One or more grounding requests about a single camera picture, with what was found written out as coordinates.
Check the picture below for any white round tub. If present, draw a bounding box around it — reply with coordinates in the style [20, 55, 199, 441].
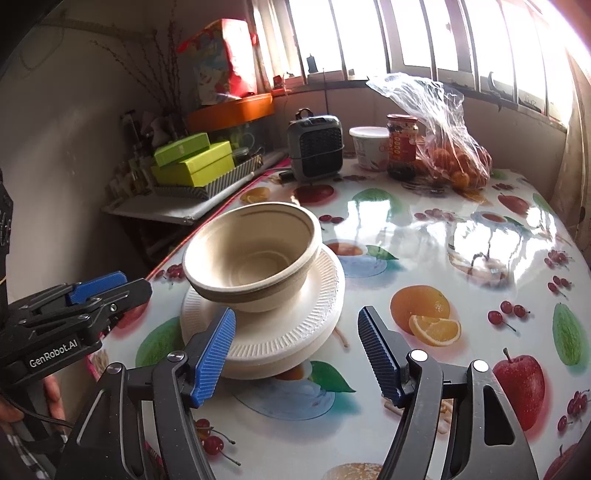
[349, 126, 390, 172]

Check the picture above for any fruit print tablecloth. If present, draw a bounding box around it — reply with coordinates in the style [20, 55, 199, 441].
[87, 156, 591, 480]

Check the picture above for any person left hand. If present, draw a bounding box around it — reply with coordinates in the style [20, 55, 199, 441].
[1, 375, 65, 433]

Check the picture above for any white paper plate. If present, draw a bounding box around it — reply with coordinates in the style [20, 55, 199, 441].
[221, 322, 339, 375]
[179, 243, 347, 365]
[220, 336, 325, 381]

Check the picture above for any upper green box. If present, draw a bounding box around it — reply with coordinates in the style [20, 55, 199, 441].
[154, 132, 211, 167]

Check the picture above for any colourful gift bag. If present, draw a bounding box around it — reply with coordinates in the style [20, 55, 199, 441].
[177, 18, 257, 106]

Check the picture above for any green box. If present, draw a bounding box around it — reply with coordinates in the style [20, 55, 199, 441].
[154, 132, 211, 167]
[151, 141, 235, 187]

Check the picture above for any orange tray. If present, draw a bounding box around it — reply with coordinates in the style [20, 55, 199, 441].
[185, 93, 274, 133]

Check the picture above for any grey side shelf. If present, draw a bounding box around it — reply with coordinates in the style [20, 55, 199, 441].
[102, 148, 287, 225]

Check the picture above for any beige paper bowl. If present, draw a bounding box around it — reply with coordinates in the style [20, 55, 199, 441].
[184, 242, 321, 312]
[182, 202, 322, 300]

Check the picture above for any red label sauce jar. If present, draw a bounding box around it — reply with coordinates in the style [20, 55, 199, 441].
[387, 114, 419, 181]

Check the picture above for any beige curtain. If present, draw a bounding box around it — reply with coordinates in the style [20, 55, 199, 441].
[550, 54, 590, 262]

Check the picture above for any black white striped tray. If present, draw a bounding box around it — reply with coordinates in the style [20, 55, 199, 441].
[153, 155, 263, 202]

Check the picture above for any white paper plate bottom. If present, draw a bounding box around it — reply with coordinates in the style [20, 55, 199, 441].
[220, 336, 325, 381]

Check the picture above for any grey portable heater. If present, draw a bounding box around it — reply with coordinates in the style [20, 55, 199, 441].
[287, 108, 344, 183]

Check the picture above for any lower green box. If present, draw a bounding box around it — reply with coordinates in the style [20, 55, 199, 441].
[151, 141, 235, 187]

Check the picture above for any plastic bag of oranges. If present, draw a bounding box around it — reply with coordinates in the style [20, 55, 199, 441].
[366, 72, 492, 190]

